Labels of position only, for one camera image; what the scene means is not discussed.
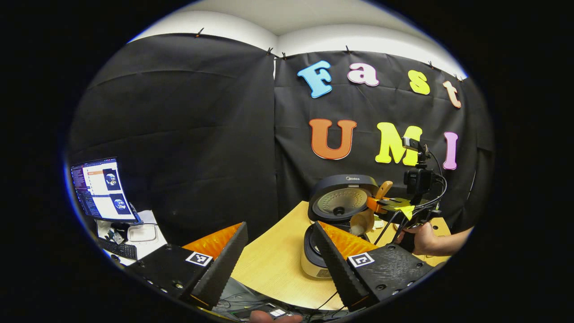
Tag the computer monitor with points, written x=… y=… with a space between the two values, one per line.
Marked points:
x=103 y=190

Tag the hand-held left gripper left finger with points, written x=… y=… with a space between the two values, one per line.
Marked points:
x=219 y=269

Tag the black keyboard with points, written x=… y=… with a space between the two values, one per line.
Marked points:
x=117 y=249

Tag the white shallow tray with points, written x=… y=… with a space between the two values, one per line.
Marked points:
x=142 y=233

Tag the black backdrop cloth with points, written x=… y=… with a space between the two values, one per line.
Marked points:
x=202 y=134

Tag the white side desk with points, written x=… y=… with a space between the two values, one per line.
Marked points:
x=157 y=249

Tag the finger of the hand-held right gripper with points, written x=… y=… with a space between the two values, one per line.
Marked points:
x=392 y=200

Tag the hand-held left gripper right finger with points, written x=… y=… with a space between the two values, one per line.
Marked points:
x=341 y=273

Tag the dark grey rice cooker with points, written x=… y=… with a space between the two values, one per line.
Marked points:
x=341 y=202

